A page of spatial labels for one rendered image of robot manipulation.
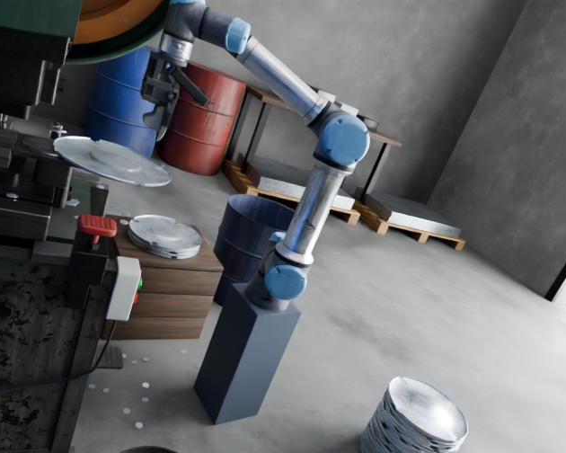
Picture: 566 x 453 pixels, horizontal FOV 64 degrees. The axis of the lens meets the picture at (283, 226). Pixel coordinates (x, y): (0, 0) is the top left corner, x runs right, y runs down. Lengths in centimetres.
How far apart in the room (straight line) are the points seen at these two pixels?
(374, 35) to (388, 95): 69
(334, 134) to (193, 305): 101
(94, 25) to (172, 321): 109
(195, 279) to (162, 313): 19
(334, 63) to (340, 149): 396
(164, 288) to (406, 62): 433
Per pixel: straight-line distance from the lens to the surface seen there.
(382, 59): 536
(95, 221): 94
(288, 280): 125
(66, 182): 121
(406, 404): 173
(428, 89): 580
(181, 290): 182
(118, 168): 119
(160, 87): 117
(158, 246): 176
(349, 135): 115
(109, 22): 151
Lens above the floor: 115
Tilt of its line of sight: 19 degrees down
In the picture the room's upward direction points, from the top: 21 degrees clockwise
